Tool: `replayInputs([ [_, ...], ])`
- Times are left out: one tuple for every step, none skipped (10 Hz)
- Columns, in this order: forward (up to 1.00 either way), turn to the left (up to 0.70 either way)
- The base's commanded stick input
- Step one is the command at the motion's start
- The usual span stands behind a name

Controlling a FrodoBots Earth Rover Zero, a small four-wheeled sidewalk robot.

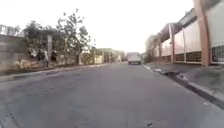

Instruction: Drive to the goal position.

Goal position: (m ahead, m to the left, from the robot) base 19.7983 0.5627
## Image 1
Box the pink building with columns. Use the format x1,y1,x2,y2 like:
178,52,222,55
145,0,224,67

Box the grey concrete sidewalk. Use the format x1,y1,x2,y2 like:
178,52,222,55
143,62,224,104

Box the roadside kerb strip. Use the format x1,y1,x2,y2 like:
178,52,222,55
0,62,116,82

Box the trees behind wall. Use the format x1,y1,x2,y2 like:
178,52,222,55
0,8,98,66

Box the white truck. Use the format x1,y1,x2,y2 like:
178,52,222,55
126,51,142,66

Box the grey concrete wall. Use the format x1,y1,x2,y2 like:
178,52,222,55
0,34,49,73

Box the grey concrete road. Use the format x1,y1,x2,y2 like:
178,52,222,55
0,62,224,128

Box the person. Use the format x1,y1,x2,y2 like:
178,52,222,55
42,50,51,70

